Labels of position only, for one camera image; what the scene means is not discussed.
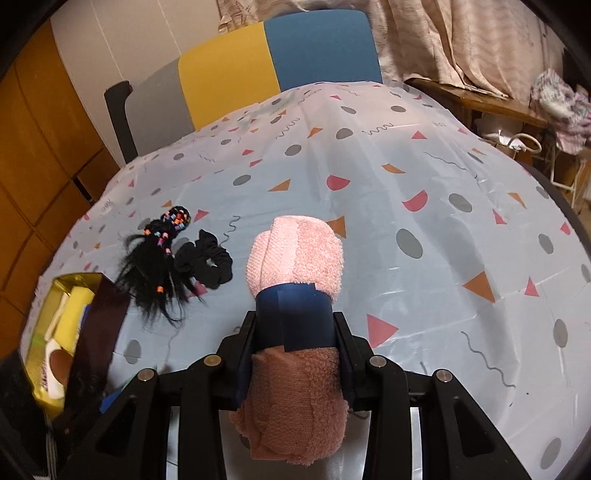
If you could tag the pink towel blue band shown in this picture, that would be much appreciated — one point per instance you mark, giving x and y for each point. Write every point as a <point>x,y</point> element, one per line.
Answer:
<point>295,258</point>

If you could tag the beige curtain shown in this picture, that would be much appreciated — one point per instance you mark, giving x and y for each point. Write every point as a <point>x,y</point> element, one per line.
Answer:
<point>461,41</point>

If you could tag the black scrunchie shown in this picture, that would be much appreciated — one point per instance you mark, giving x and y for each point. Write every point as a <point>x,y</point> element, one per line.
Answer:
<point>189,263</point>

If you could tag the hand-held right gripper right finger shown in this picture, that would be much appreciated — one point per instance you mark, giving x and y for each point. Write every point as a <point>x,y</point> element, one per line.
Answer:
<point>348,383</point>

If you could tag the patterned white tablecloth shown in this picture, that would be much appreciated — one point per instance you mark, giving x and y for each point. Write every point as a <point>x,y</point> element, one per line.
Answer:
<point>415,184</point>

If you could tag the pile of clothes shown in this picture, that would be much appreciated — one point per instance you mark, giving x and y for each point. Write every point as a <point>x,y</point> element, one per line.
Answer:
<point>563,106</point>

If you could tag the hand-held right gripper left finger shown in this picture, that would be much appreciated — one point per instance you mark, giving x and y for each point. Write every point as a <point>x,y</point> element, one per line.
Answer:
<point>242,383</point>

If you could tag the yellow sponge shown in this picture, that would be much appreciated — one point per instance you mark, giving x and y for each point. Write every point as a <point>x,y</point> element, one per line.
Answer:
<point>74,318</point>

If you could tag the grey yellow blue chair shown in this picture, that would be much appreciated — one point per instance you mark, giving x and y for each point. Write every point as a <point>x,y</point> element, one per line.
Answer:
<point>231,78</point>

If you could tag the wooden cabinet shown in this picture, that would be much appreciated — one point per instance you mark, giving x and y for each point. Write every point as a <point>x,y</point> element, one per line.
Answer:
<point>41,138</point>

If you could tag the wooden side table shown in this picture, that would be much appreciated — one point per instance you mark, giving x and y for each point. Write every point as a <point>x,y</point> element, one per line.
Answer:
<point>485,104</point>

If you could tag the gold metal tin box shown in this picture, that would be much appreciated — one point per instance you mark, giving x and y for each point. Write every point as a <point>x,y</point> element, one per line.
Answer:
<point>106,332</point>

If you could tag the black beaded hair braid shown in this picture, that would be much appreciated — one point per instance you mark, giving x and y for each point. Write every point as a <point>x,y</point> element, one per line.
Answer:
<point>147,263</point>

